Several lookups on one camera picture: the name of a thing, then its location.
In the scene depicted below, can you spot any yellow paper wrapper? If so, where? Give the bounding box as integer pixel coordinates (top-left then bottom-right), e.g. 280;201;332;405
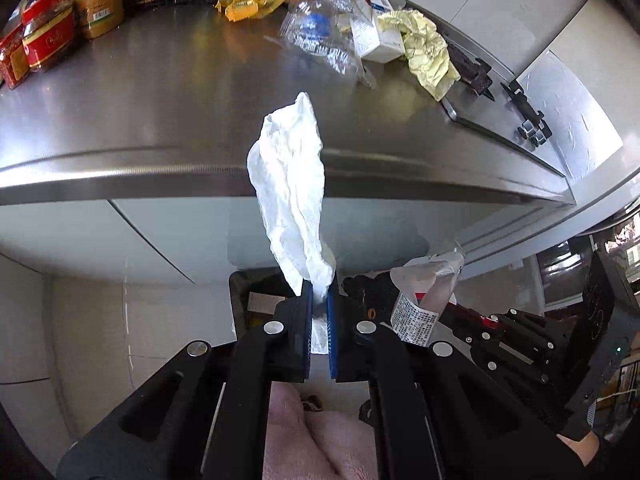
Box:
377;9;462;102

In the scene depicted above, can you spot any white carton box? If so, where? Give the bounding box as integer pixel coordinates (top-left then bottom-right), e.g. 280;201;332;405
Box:
357;7;407;64

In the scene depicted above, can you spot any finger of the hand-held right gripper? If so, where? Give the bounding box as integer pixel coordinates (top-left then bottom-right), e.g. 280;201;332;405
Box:
467;340;568;411
452;304;576;361

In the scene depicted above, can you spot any black metal bracket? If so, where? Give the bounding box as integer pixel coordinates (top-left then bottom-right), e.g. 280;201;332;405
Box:
500;79;553;148
442;37;496;96

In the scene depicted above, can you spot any person's right forearm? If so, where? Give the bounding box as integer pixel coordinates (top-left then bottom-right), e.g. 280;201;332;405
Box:
556;430;640;480

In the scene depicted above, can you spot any large red jar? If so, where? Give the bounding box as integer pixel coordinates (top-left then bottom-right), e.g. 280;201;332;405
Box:
21;0;78;72

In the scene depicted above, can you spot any beige cardboard piece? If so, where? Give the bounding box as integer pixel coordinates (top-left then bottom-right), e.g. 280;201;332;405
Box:
246;292;288;317

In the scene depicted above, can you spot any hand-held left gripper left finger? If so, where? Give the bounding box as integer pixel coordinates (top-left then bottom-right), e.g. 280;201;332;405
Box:
56;280;314;480

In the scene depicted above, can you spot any white tissue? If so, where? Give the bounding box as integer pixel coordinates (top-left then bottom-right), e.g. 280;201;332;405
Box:
246;91;337;356

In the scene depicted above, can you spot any yellow snack wrapper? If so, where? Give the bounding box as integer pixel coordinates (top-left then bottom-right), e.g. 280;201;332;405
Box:
215;0;315;22

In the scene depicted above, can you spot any dark square trash bin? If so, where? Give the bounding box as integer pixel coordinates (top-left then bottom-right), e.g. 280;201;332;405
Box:
228;267;307;348

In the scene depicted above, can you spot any yellow jar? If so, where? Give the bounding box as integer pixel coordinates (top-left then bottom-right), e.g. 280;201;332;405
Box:
75;0;125;41

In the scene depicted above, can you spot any small red jar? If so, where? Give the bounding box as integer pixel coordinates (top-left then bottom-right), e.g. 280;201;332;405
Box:
0;25;31;91

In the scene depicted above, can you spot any clear plastic wrapper white label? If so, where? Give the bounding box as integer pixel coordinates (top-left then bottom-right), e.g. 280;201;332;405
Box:
389;249;467;348

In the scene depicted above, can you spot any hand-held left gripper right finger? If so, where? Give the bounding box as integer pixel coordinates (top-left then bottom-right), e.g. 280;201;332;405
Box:
326;285;596;480

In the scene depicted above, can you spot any clear plastic bottle blue cap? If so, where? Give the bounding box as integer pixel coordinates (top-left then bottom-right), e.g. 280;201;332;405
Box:
277;0;363;78

